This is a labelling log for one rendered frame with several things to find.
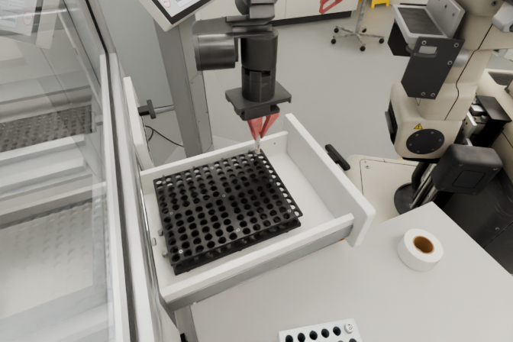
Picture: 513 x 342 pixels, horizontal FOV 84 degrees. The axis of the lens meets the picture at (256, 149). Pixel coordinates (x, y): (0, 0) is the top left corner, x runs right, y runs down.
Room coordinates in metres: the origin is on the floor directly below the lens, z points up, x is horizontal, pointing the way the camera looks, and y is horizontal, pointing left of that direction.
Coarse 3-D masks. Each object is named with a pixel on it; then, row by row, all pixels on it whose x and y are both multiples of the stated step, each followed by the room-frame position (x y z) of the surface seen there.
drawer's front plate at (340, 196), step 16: (288, 128) 0.49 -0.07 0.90; (304, 128) 0.46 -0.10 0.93; (288, 144) 0.49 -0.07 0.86; (304, 144) 0.43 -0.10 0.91; (304, 160) 0.42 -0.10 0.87; (320, 160) 0.38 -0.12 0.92; (320, 176) 0.37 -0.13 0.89; (336, 176) 0.33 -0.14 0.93; (320, 192) 0.36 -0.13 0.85; (336, 192) 0.32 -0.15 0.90; (352, 192) 0.29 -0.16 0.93; (336, 208) 0.31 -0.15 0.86; (352, 208) 0.28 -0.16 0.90; (368, 208) 0.26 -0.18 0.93; (368, 224) 0.25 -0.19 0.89; (352, 240) 0.26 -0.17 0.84
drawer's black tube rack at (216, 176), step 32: (224, 160) 0.40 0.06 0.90; (256, 160) 0.40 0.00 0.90; (160, 192) 0.34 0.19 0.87; (192, 192) 0.32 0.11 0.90; (224, 192) 0.32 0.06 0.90; (256, 192) 0.32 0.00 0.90; (192, 224) 0.25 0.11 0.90; (224, 224) 0.25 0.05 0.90; (256, 224) 0.25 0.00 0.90; (288, 224) 0.27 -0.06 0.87; (192, 256) 0.20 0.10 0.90
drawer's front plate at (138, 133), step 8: (128, 80) 0.66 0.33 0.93; (128, 88) 0.62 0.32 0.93; (128, 96) 0.59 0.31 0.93; (136, 96) 0.66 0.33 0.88; (128, 104) 0.55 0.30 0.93; (136, 104) 0.57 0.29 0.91; (136, 112) 0.52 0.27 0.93; (136, 120) 0.49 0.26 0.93; (136, 128) 0.46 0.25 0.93; (136, 136) 0.44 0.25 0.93; (144, 136) 0.49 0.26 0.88; (136, 144) 0.42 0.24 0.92; (144, 144) 0.43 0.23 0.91; (144, 152) 0.42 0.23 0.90; (144, 160) 0.42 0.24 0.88; (152, 160) 0.47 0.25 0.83; (144, 168) 0.42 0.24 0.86
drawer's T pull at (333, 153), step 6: (330, 144) 0.43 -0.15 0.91; (330, 150) 0.42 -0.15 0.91; (336, 150) 0.41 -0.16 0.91; (330, 156) 0.40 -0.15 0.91; (336, 156) 0.40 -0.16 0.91; (342, 156) 0.40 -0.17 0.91; (336, 162) 0.38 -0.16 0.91; (342, 162) 0.38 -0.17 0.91; (342, 168) 0.37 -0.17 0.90; (348, 168) 0.37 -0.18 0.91
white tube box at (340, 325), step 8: (344, 320) 0.14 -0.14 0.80; (352, 320) 0.14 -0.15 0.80; (296, 328) 0.13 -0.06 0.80; (304, 328) 0.13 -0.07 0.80; (312, 328) 0.13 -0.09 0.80; (320, 328) 0.13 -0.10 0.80; (328, 328) 0.13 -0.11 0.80; (336, 328) 0.13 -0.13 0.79; (280, 336) 0.12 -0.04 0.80; (288, 336) 0.12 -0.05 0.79; (296, 336) 0.12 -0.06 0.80; (304, 336) 0.12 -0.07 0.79; (312, 336) 0.12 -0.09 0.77; (320, 336) 0.12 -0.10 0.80; (328, 336) 0.12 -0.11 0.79; (336, 336) 0.12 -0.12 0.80; (344, 336) 0.12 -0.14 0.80; (352, 336) 0.12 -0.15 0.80
